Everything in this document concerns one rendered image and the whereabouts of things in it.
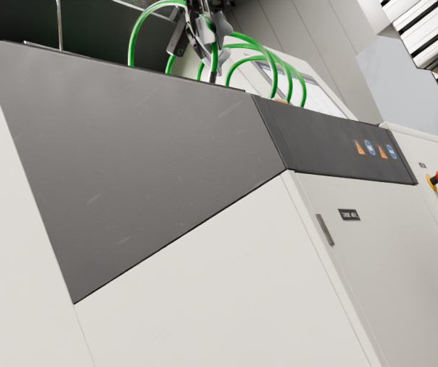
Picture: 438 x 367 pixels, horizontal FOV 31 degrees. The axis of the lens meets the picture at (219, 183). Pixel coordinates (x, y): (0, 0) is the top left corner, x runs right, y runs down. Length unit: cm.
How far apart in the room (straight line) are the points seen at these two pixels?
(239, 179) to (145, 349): 39
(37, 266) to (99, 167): 27
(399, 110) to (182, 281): 272
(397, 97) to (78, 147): 264
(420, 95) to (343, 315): 277
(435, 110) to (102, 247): 261
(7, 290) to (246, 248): 63
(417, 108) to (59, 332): 268
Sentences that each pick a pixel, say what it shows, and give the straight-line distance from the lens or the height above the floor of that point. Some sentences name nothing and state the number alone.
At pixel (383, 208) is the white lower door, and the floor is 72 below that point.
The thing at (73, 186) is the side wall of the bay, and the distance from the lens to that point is 171.
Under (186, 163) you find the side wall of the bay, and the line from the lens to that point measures 153.
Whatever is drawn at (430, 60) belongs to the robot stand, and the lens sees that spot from 132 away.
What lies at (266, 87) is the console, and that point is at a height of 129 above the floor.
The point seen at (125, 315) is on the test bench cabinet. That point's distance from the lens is 163.
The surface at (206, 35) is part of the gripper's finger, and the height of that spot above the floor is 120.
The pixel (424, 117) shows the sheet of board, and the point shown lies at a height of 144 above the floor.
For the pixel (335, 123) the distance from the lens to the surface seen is 175.
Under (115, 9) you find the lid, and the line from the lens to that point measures 219.
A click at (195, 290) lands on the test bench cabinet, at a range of 152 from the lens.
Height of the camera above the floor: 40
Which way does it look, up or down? 17 degrees up
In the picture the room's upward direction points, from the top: 24 degrees counter-clockwise
